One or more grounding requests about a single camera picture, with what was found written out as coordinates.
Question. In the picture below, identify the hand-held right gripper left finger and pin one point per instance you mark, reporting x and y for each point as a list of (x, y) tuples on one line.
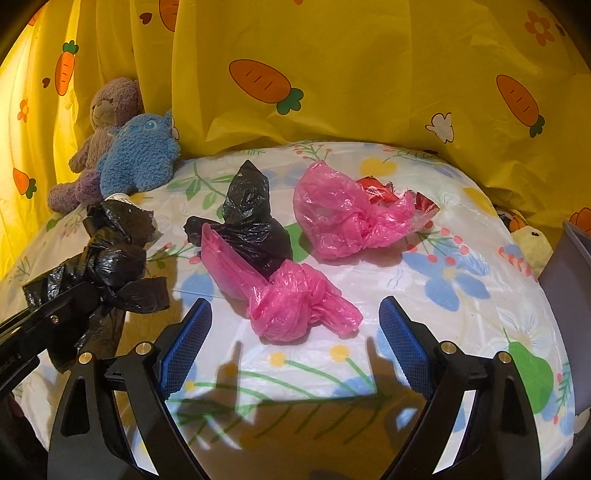
[(184, 350)]

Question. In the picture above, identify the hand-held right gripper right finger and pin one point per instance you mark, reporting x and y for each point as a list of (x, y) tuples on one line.
[(408, 350)]

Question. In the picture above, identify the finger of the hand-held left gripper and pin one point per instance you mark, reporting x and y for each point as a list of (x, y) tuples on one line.
[(55, 314)]

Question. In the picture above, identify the black plastic bag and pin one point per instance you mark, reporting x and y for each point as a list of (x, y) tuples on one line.
[(249, 221), (115, 258)]

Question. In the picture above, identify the knotted pink plastic bag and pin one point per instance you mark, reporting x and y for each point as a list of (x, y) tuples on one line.
[(286, 304)]

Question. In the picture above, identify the red and white wrapper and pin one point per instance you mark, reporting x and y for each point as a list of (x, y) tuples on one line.
[(376, 190)]

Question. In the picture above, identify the grey plastic bin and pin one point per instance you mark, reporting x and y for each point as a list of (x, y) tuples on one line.
[(568, 272)]

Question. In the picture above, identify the floral plastic tablecloth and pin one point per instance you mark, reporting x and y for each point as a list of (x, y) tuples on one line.
[(461, 295)]

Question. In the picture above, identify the large pink plastic bag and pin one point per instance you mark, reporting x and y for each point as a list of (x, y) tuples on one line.
[(341, 217)]

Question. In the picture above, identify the yellow duck plush toy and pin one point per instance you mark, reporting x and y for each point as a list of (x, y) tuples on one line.
[(531, 244)]

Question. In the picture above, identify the blue plush toy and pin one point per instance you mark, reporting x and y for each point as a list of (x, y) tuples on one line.
[(134, 157)]

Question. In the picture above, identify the brown teddy bear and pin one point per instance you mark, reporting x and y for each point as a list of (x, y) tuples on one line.
[(111, 106)]

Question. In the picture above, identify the yellow carrot print curtain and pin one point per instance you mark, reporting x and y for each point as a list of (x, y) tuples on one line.
[(369, 92)]

